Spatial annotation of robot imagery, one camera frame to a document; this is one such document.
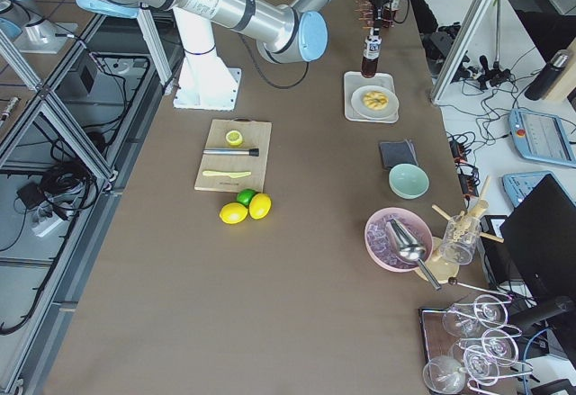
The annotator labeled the black monitor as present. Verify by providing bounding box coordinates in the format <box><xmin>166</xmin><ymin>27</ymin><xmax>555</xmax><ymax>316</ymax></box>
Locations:
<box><xmin>501</xmin><ymin>175</ymin><xmax>575</xmax><ymax>299</ymax></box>

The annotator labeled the blue teach pendant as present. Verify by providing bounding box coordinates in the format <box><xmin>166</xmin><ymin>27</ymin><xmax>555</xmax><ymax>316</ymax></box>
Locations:
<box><xmin>508</xmin><ymin>108</ymin><xmax>575</xmax><ymax>167</ymax></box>

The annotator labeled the bamboo cutting board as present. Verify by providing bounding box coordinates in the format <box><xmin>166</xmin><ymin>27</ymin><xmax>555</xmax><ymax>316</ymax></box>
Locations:
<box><xmin>194</xmin><ymin>120</ymin><xmax>272</xmax><ymax>193</ymax></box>

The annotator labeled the whole yellow lemon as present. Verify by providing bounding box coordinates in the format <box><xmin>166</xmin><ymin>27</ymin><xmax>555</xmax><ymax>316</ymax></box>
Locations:
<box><xmin>248</xmin><ymin>193</ymin><xmax>272</xmax><ymax>220</ymax></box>
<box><xmin>219</xmin><ymin>202</ymin><xmax>248</xmax><ymax>225</ymax></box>

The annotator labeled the yellow-green plastic knife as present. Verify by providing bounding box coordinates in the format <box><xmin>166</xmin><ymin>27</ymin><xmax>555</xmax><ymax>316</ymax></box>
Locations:
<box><xmin>202</xmin><ymin>170</ymin><xmax>252</xmax><ymax>179</ymax></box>

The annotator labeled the black thermos bottle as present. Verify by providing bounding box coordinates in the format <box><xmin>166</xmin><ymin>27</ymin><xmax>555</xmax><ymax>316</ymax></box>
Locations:
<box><xmin>525</xmin><ymin>49</ymin><xmax>572</xmax><ymax>101</ymax></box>

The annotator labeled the whole yellow lemon far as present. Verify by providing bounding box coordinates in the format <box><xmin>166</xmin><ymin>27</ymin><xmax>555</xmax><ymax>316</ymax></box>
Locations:
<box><xmin>248</xmin><ymin>193</ymin><xmax>272</xmax><ymax>220</ymax></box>

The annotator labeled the whole yellow lemon near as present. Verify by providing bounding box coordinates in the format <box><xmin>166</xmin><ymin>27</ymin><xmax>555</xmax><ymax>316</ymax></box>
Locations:
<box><xmin>219</xmin><ymin>202</ymin><xmax>248</xmax><ymax>225</ymax></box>

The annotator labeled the white round plate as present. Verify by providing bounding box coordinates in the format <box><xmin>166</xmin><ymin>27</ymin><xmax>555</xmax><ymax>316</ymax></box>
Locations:
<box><xmin>351</xmin><ymin>85</ymin><xmax>400</xmax><ymax>120</ymax></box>

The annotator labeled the wine glass on rack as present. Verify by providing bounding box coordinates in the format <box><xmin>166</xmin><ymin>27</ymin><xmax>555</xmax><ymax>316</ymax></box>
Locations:
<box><xmin>442</xmin><ymin>294</ymin><xmax>508</xmax><ymax>337</ymax></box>

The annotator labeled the clear glass pitcher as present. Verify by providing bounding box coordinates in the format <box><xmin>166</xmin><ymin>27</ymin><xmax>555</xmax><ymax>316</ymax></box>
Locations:
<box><xmin>439</xmin><ymin>215</ymin><xmax>480</xmax><ymax>265</ymax></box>

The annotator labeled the tea bottle white cap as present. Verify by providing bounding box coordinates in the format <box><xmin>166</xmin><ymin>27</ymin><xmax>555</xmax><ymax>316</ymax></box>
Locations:
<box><xmin>361</xmin><ymin>28</ymin><xmax>382</xmax><ymax>78</ymax></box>

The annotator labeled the mint green bowl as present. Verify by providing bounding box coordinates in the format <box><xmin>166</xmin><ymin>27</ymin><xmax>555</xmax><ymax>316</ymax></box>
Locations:
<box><xmin>389</xmin><ymin>164</ymin><xmax>429</xmax><ymax>200</ymax></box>

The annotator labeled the copper wire bottle rack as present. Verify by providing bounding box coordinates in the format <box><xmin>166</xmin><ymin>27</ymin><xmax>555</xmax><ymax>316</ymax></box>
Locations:
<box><xmin>355</xmin><ymin>0</ymin><xmax>389</xmax><ymax>30</ymax></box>

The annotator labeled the pink ice bowl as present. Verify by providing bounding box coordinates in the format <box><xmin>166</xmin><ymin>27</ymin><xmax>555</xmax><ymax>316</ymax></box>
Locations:
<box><xmin>364</xmin><ymin>207</ymin><xmax>433</xmax><ymax>273</ymax></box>

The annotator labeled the steel ice scoop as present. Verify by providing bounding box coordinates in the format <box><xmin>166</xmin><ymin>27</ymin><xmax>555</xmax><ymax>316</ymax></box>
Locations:
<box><xmin>388</xmin><ymin>219</ymin><xmax>442</xmax><ymax>291</ymax></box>

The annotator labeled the half lemon slice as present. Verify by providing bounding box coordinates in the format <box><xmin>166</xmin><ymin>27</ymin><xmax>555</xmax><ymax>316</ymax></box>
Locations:
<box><xmin>225</xmin><ymin>130</ymin><xmax>244</xmax><ymax>148</ymax></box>

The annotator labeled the grey folded cloth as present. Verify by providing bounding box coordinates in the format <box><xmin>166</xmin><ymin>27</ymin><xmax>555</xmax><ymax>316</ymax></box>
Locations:
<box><xmin>378</xmin><ymin>139</ymin><xmax>419</xmax><ymax>169</ymax></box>

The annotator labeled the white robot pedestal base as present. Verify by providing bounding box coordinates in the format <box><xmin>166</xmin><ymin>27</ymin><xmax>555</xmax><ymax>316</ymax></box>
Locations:
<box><xmin>173</xmin><ymin>8</ymin><xmax>242</xmax><ymax>112</ymax></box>

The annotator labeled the cream serving tray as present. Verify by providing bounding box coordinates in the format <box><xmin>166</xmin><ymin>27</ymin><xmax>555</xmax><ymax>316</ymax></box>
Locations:
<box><xmin>343</xmin><ymin>71</ymin><xmax>400</xmax><ymax>124</ymax></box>

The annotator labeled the green lime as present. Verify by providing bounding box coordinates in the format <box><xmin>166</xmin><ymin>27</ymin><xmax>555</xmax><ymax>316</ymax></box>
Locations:
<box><xmin>236</xmin><ymin>188</ymin><xmax>257</xmax><ymax>207</ymax></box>

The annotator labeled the braided ring bread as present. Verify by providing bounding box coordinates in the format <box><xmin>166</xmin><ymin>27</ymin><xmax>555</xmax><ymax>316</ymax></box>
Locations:
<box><xmin>362</xmin><ymin>91</ymin><xmax>389</xmax><ymax>111</ymax></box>

